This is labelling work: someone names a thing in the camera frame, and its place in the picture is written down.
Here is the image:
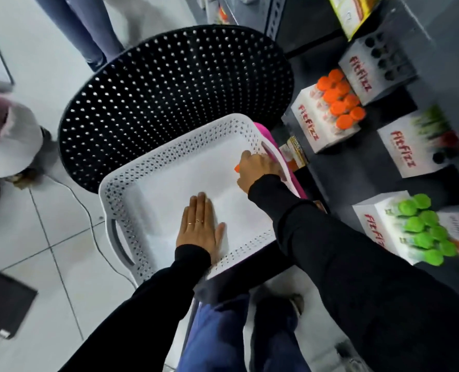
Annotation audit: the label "person's right hand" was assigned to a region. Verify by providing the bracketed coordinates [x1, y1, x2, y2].
[235, 150, 288, 194]

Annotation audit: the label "person's left hand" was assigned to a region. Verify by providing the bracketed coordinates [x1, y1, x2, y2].
[176, 192, 226, 265]

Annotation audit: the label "white perforated plastic basket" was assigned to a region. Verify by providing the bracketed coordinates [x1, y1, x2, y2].
[99, 113, 292, 286]

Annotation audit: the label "cluster of orange-capped tubes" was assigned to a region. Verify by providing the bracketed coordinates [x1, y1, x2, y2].
[310, 68, 367, 131]

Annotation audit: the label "cluster of green-capped tubes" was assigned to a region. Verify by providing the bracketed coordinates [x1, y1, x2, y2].
[386, 193, 458, 267]

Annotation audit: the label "white green-capped tube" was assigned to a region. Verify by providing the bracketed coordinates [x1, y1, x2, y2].
[412, 105, 443, 122]
[417, 119, 451, 137]

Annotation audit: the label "person's right forearm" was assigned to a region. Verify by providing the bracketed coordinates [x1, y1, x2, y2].
[247, 173, 459, 372]

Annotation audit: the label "person's left forearm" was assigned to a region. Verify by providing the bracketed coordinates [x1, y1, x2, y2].
[58, 243, 213, 372]

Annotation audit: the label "person's blue trousers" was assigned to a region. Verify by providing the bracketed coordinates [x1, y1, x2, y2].
[175, 292, 312, 372]

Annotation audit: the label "yellow product box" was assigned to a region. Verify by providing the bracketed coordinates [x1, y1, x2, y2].
[327, 0, 383, 41]

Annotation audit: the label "pink plastic basket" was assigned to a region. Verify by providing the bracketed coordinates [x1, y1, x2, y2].
[252, 121, 310, 200]

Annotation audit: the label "black perforated plastic chair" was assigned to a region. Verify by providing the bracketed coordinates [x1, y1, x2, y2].
[58, 25, 295, 194]

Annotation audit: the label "grey slotted metal rack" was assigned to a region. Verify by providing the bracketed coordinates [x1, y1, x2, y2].
[190, 0, 288, 41]

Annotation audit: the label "assorted packaged goods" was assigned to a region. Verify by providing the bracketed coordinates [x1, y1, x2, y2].
[196, 0, 261, 26]

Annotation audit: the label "white cap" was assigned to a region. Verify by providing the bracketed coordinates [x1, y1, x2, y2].
[0, 104, 44, 179]

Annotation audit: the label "black flat board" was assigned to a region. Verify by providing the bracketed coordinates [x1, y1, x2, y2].
[0, 263, 38, 339]

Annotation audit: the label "thin grey floor cable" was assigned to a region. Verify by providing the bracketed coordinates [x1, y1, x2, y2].
[45, 176, 137, 287]

